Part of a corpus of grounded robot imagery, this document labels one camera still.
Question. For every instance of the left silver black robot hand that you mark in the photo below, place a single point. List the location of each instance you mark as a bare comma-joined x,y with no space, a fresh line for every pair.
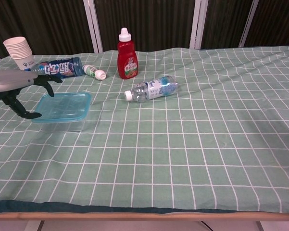
9,80

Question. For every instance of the teal plastic container lid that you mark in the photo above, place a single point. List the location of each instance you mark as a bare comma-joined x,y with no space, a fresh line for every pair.
67,106

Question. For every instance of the clear plastic food container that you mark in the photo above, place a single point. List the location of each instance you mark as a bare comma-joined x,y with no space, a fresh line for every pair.
62,127

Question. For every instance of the stack of white paper cups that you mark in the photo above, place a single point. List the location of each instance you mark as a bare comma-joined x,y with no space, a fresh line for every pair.
18,51

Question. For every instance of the blue sports drink bottle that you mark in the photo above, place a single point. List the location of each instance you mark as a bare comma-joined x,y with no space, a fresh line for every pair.
62,68

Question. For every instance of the small white green bottle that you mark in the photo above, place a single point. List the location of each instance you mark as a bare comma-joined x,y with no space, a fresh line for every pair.
92,71

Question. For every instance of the red ketchup squeeze bottle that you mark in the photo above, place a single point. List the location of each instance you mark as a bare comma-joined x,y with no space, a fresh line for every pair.
127,57

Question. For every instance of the clear plastic water bottle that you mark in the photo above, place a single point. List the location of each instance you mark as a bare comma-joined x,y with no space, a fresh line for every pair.
156,89

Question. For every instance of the green checkered tablecloth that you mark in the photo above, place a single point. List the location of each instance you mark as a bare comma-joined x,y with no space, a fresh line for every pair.
173,149

